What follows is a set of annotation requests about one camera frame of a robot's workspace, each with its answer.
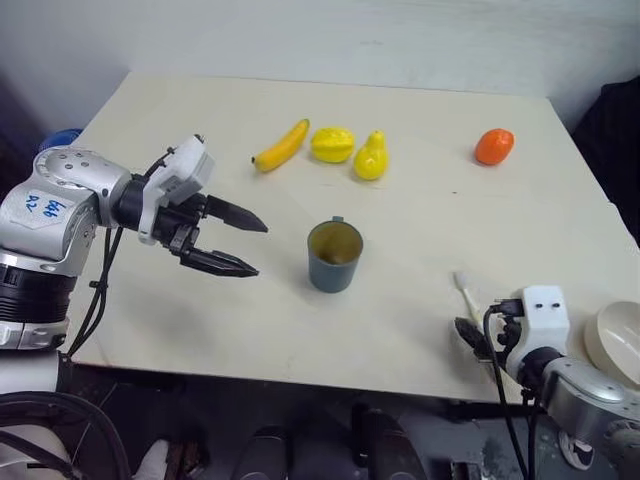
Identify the white bowl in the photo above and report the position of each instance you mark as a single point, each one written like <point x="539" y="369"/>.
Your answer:
<point x="617" y="340"/>

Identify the white and black shoe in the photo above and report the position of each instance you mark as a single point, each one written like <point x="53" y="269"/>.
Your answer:
<point x="575" y="450"/>

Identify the yellow toy banana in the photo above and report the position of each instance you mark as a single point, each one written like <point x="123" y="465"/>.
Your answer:
<point x="282" y="147"/>

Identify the white toothbrush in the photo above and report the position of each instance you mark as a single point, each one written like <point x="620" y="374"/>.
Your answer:
<point x="467" y="297"/>

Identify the blue round object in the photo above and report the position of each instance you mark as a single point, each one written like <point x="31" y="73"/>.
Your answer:
<point x="60" y="137"/>

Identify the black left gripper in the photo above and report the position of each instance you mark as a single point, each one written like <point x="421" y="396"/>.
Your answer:
<point x="182" y="220"/>

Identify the yellow toy starfruit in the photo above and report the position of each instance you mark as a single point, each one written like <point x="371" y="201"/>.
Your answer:
<point x="332" y="145"/>

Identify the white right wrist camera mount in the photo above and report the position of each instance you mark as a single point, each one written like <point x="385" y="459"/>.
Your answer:
<point x="542" y="320"/>

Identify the blue-grey plastic mug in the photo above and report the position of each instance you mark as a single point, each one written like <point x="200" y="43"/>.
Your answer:
<point x="332" y="270"/>

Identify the black table frame bar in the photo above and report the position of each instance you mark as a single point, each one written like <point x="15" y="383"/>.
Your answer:
<point x="490" y="410"/>

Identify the orange toy fruit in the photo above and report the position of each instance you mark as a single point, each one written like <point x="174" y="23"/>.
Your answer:
<point x="494" y="146"/>

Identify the yellow toy pear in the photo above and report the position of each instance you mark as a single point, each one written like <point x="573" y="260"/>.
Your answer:
<point x="371" y="160"/>

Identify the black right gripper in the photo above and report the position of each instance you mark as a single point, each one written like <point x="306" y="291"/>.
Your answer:
<point x="511" y="334"/>

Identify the dark rounded shape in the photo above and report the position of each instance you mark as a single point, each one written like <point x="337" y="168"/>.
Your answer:
<point x="267" y="455"/>

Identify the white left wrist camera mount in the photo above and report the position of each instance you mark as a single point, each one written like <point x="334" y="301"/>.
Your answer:
<point x="182" y="167"/>

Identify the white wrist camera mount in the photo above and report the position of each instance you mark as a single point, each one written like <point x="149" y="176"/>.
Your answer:
<point x="182" y="167"/>
<point x="542" y="320"/>

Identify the black cloth bag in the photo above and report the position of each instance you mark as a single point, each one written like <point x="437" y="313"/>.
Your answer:
<point x="612" y="165"/>

